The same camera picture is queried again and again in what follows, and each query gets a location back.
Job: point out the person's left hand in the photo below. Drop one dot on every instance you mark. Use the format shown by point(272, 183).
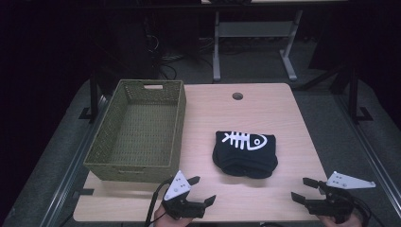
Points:
point(167, 220)

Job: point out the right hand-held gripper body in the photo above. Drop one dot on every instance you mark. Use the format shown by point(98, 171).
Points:
point(335, 201)

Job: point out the aluminium rail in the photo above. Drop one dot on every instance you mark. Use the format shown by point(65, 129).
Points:
point(72, 170)
point(369, 148)

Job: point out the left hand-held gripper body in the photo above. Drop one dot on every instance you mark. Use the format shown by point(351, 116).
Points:
point(178, 186)

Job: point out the black metal stand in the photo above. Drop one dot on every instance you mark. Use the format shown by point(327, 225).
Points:
point(93, 94)
point(353, 94)

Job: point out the grey metal desk frame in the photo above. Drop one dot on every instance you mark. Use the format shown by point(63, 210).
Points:
point(253, 30)

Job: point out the person's right hand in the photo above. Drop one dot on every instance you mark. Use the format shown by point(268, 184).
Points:
point(334, 222)

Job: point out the black fishbone print garment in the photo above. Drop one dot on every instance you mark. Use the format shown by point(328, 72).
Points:
point(244, 156)

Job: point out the olive green woven basket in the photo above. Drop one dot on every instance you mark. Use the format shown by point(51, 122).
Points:
point(142, 135)

